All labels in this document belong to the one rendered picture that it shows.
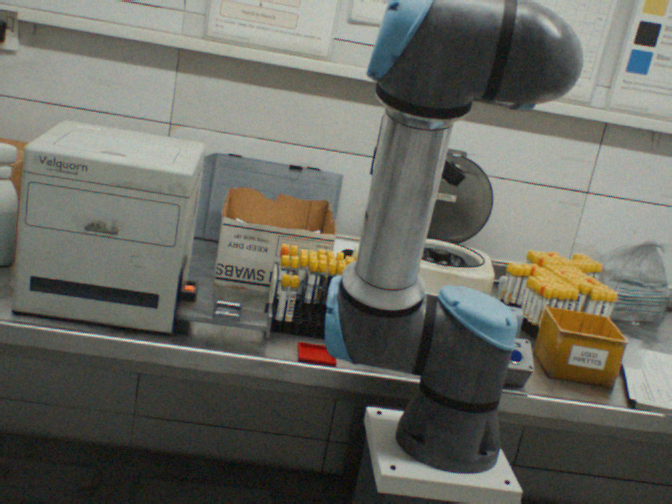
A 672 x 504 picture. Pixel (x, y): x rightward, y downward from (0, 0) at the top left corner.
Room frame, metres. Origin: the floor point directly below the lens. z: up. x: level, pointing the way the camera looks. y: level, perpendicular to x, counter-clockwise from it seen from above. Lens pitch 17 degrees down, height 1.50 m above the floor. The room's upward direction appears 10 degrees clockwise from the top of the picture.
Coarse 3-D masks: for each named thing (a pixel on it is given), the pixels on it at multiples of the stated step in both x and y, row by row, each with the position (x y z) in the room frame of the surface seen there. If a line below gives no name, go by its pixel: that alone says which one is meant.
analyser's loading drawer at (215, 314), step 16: (176, 304) 1.45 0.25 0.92; (192, 304) 1.46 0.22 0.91; (208, 304) 1.48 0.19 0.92; (224, 304) 1.47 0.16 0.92; (240, 304) 1.43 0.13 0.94; (192, 320) 1.41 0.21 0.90; (208, 320) 1.41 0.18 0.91; (224, 320) 1.42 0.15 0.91; (240, 320) 1.43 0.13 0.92; (256, 320) 1.44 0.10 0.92
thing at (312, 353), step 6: (300, 342) 1.46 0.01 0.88; (300, 348) 1.44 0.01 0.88; (306, 348) 1.45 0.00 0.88; (312, 348) 1.45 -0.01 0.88; (318, 348) 1.46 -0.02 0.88; (324, 348) 1.46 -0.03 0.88; (300, 354) 1.40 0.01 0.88; (306, 354) 1.42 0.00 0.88; (312, 354) 1.43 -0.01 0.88; (318, 354) 1.43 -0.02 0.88; (324, 354) 1.44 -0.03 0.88; (300, 360) 1.39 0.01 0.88; (306, 360) 1.39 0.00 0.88; (312, 360) 1.39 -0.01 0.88; (318, 360) 1.39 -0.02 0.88; (324, 360) 1.40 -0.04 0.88; (330, 360) 1.42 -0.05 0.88
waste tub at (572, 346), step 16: (544, 320) 1.63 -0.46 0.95; (560, 320) 1.65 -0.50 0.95; (576, 320) 1.65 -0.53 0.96; (592, 320) 1.65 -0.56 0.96; (608, 320) 1.64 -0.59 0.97; (544, 336) 1.61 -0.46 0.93; (560, 336) 1.52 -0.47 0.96; (576, 336) 1.52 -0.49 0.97; (592, 336) 1.52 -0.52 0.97; (608, 336) 1.62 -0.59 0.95; (544, 352) 1.58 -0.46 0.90; (560, 352) 1.52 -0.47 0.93; (576, 352) 1.52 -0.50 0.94; (592, 352) 1.53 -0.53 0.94; (608, 352) 1.53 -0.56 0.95; (544, 368) 1.55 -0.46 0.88; (560, 368) 1.52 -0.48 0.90; (576, 368) 1.53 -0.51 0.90; (592, 368) 1.53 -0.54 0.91; (608, 368) 1.53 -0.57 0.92; (592, 384) 1.53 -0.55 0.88; (608, 384) 1.53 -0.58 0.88
